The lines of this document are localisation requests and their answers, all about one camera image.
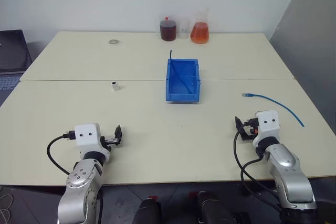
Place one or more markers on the dark red liquid bottle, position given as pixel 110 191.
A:
pixel 168 30

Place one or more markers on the blue plastic bin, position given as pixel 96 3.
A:
pixel 182 82

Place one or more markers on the small white cylinder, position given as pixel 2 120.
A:
pixel 115 87

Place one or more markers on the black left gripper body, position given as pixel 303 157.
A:
pixel 107 141

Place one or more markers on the dark laptop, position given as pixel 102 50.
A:
pixel 10 56

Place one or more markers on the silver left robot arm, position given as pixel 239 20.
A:
pixel 84 182

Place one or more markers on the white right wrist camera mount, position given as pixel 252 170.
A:
pixel 267 124

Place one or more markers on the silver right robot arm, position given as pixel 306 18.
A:
pixel 288 171

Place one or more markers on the clear tape roll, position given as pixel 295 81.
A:
pixel 114 41

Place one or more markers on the orange liquid conical flask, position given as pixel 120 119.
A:
pixel 200 33

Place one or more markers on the dark rounded shape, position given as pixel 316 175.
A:
pixel 148 212
pixel 212 208

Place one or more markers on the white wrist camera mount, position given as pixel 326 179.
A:
pixel 86 134
pixel 267 124

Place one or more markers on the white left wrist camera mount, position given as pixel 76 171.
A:
pixel 86 134

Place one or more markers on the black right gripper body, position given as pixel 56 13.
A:
pixel 250 127

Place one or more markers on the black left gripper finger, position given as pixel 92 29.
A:
pixel 120 140
pixel 118 130

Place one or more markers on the clear glass beaker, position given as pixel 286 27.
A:
pixel 184 30

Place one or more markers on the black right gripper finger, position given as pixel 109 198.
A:
pixel 239 123
pixel 246 136

